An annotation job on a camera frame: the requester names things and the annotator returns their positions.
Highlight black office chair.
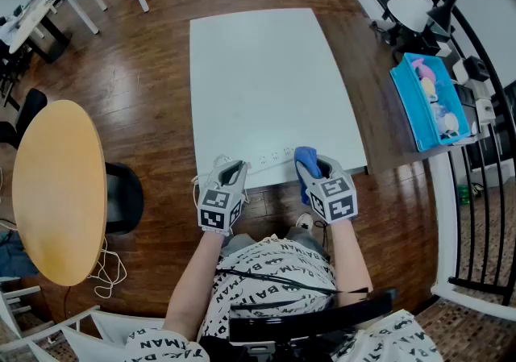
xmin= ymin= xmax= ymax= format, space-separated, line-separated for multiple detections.
xmin=0 ymin=88 xmax=48 ymax=150

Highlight white yellow toy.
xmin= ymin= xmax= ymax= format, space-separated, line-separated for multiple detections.
xmin=441 ymin=112 xmax=460 ymax=138

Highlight black glossy curved bar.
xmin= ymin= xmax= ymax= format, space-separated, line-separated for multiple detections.
xmin=229 ymin=287 xmax=398 ymax=343

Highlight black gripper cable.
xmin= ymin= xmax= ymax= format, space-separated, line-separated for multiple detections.
xmin=314 ymin=219 xmax=331 ymax=261

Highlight white panel on black stand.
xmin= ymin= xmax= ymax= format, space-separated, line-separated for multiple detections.
xmin=369 ymin=0 xmax=433 ymax=47

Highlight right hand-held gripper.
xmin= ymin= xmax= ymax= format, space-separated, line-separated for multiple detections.
xmin=297 ymin=153 xmax=359 ymax=225

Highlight black cable across shirt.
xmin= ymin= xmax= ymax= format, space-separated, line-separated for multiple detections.
xmin=215 ymin=268 xmax=370 ymax=295

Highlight dark brown wooden table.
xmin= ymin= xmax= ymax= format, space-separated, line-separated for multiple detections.
xmin=322 ymin=17 xmax=491 ymax=176

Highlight grey trousers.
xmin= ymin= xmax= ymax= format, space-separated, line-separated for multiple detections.
xmin=220 ymin=226 xmax=326 ymax=259

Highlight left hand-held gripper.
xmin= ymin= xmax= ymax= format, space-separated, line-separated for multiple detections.
xmin=196 ymin=159 xmax=250 ymax=237

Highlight white power strip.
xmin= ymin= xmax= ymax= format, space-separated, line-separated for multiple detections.
xmin=244 ymin=145 xmax=298 ymax=177

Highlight white cord on floor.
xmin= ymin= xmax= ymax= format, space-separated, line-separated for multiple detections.
xmin=86 ymin=237 xmax=128 ymax=300

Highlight black round stool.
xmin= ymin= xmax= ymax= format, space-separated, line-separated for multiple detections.
xmin=104 ymin=161 xmax=145 ymax=236

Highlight white grey electrical box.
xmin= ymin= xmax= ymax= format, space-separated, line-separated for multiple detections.
xmin=475 ymin=98 xmax=496 ymax=124

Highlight cluttered white desk black base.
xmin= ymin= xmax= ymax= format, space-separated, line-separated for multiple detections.
xmin=0 ymin=0 xmax=73 ymax=65

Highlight white black printed shirt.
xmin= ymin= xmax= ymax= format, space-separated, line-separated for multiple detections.
xmin=124 ymin=233 xmax=443 ymax=362

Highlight dark blue fabric bundle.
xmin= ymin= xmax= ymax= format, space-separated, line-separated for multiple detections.
xmin=0 ymin=230 xmax=40 ymax=279

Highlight small white box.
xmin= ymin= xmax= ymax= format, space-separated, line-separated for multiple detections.
xmin=451 ymin=58 xmax=468 ymax=83

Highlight round wooden table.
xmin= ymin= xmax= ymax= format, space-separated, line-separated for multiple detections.
xmin=10 ymin=99 xmax=108 ymax=287

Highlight black metal railing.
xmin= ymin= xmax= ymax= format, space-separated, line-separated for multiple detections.
xmin=334 ymin=0 xmax=516 ymax=307

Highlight white metal chair frame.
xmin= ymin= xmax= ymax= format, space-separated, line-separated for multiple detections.
xmin=0 ymin=287 xmax=178 ymax=362

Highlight white curved balcony rim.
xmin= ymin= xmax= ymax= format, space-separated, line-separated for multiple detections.
xmin=426 ymin=148 xmax=516 ymax=322

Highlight blue cloth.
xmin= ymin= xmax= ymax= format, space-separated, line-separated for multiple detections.
xmin=293 ymin=145 xmax=324 ymax=206

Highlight black cube speaker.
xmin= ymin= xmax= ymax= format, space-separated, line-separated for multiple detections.
xmin=463 ymin=56 xmax=491 ymax=81

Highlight person's left forearm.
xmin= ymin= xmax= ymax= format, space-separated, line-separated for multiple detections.
xmin=163 ymin=227 xmax=227 ymax=343

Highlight blue plastic bin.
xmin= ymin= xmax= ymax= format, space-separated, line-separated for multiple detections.
xmin=389 ymin=52 xmax=472 ymax=153

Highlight pink plush toy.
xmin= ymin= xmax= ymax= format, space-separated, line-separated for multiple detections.
xmin=410 ymin=57 xmax=439 ymax=81

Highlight black desk lamp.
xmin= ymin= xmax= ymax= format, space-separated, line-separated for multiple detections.
xmin=426 ymin=0 xmax=460 ymax=37

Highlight person's right forearm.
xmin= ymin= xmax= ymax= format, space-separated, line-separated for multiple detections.
xmin=328 ymin=218 xmax=374 ymax=309

